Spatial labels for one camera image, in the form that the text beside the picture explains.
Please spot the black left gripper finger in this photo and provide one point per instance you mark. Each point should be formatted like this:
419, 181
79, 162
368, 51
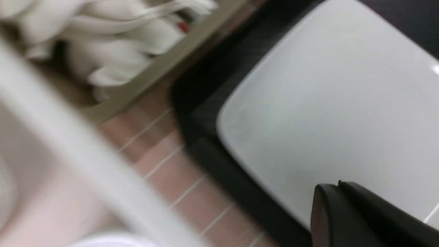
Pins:
349, 215

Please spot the large white rectangular plate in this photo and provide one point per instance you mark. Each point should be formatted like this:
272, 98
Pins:
343, 96

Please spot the black serving tray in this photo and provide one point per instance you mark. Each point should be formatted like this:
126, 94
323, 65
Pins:
201, 92

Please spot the pink checkered tablecloth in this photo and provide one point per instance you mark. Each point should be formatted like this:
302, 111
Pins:
147, 134

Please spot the small white bowl in tub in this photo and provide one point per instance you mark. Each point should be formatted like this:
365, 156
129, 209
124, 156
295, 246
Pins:
114, 239

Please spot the olive green plastic bin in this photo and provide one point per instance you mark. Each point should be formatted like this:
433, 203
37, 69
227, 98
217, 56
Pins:
201, 38

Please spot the large white plastic tub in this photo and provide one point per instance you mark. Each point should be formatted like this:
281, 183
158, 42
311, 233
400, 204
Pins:
78, 145

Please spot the pile of white ceramic spoons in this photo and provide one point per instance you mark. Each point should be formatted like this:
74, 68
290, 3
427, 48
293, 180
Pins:
107, 43

